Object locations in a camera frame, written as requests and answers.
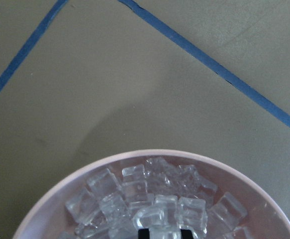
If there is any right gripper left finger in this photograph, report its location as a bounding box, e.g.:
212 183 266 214
138 229 150 239

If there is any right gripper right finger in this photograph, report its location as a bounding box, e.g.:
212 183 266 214
181 229 193 239

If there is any pink bowl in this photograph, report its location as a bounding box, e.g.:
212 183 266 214
13 149 290 239

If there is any clear ice cubes pile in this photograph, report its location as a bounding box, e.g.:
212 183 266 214
59 157 252 239

